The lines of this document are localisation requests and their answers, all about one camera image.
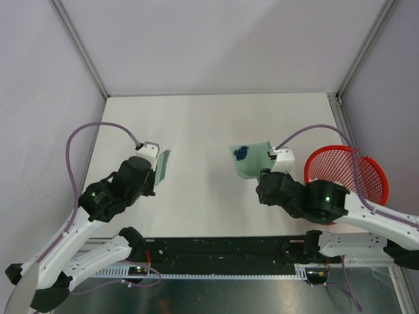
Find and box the green hand brush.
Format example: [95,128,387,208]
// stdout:
[155,150,171,186]

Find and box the green dustpan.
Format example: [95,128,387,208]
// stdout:
[229,141,273,180]

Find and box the blue paper scrap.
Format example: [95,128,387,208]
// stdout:
[233,146,249,161]

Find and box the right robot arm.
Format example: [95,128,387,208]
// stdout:
[256,170,418,270]

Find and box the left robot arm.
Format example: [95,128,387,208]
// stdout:
[5,156,156,313]

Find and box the red mesh basket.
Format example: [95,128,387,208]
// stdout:
[302,145,390,226]

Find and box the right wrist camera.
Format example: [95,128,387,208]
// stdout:
[268,147,295,173]

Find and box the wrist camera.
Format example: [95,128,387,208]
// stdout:
[136,141,160,171]
[268,147,295,173]

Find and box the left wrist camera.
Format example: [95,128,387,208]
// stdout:
[136,141,160,171]

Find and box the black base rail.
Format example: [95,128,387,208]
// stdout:
[128,232,341,277]

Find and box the white cable duct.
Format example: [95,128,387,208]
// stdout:
[94,263,328,282]

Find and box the left aluminium frame post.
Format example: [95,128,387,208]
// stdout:
[49,0,109,101]

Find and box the aluminium frame post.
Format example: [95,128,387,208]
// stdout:
[335,0,399,99]
[49,0,109,101]

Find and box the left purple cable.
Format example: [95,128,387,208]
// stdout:
[6,122,145,314]

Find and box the right aluminium frame post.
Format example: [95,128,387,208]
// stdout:
[335,0,399,99]

